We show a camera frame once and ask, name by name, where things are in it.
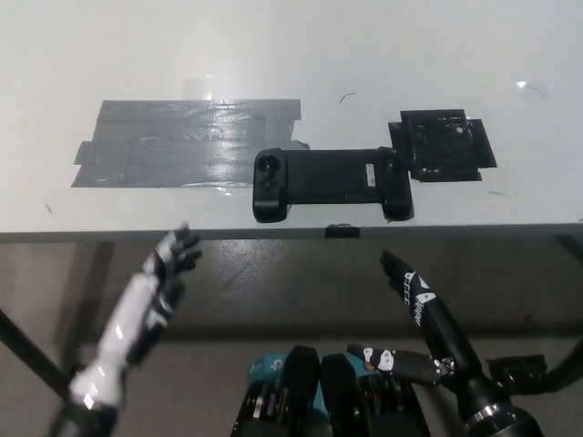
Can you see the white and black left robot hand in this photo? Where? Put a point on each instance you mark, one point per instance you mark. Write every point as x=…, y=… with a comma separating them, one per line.
x=132, y=305

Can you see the straight black table leg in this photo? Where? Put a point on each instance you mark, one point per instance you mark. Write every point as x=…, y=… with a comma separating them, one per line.
x=32, y=350

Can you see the black game controller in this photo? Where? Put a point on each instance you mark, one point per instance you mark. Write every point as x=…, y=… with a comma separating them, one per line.
x=328, y=175

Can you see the black square tape patch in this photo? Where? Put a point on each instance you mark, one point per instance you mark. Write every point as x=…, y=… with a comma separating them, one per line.
x=439, y=145

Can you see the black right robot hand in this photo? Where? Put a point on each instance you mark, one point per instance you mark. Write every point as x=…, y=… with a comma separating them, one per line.
x=439, y=318

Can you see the black robot torso teal tops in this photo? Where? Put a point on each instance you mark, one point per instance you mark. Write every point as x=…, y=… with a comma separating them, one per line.
x=337, y=400

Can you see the curved black table leg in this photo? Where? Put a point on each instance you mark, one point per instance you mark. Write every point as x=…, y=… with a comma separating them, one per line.
x=567, y=368

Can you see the large grey tape patch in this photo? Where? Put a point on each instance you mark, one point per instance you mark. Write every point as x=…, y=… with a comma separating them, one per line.
x=182, y=145

